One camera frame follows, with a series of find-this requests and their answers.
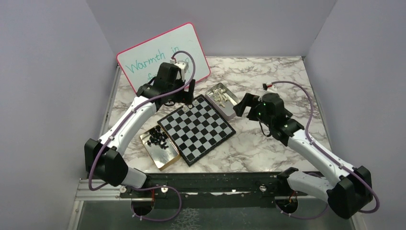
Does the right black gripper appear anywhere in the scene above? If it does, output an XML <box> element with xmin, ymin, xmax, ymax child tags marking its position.
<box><xmin>234</xmin><ymin>92</ymin><xmax>273</xmax><ymax>127</ymax></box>

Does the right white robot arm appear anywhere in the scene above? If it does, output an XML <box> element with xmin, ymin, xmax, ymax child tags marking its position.
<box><xmin>233</xmin><ymin>93</ymin><xmax>373</xmax><ymax>219</ymax></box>

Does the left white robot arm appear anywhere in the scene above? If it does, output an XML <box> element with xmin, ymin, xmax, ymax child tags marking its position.
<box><xmin>84</xmin><ymin>60</ymin><xmax>195</xmax><ymax>197</ymax></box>

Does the silver tin with white pieces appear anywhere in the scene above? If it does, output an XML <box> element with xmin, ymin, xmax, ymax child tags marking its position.
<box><xmin>204</xmin><ymin>83</ymin><xmax>240</xmax><ymax>121</ymax></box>

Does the pile of white chess pieces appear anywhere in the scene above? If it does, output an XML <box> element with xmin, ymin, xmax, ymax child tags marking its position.
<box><xmin>213</xmin><ymin>88</ymin><xmax>229</xmax><ymax>108</ymax></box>

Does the pile of black chess pieces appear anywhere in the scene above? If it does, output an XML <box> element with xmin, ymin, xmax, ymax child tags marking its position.
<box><xmin>147</xmin><ymin>125</ymin><xmax>169</xmax><ymax>150</ymax></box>

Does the gold tin with black pieces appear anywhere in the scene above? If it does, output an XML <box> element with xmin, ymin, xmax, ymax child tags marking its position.
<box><xmin>139</xmin><ymin>127</ymin><xmax>180</xmax><ymax>171</ymax></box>

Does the black white chessboard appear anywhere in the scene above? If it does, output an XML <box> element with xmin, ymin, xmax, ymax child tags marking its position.
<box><xmin>158</xmin><ymin>95</ymin><xmax>236</xmax><ymax>166</ymax></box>

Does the pink framed whiteboard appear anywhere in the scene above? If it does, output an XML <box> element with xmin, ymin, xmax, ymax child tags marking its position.
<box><xmin>116</xmin><ymin>23</ymin><xmax>211</xmax><ymax>91</ymax></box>

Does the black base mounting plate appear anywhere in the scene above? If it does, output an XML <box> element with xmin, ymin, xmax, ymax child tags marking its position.
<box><xmin>87</xmin><ymin>170</ymin><xmax>341</xmax><ymax>210</ymax></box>

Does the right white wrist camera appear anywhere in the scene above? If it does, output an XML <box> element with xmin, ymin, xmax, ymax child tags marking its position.
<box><xmin>262</xmin><ymin>83</ymin><xmax>278</xmax><ymax>95</ymax></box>

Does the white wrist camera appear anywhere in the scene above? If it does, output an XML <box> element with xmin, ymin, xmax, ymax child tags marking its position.
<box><xmin>262</xmin><ymin>83</ymin><xmax>278</xmax><ymax>95</ymax></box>
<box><xmin>173</xmin><ymin>61</ymin><xmax>189</xmax><ymax>81</ymax></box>

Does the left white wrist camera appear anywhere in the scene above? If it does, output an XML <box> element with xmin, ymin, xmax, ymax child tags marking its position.
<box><xmin>173</xmin><ymin>61</ymin><xmax>189</xmax><ymax>81</ymax></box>

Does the aluminium rail frame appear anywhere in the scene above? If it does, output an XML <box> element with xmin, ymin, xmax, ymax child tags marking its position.
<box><xmin>84</xmin><ymin>61</ymin><xmax>375</xmax><ymax>220</ymax></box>

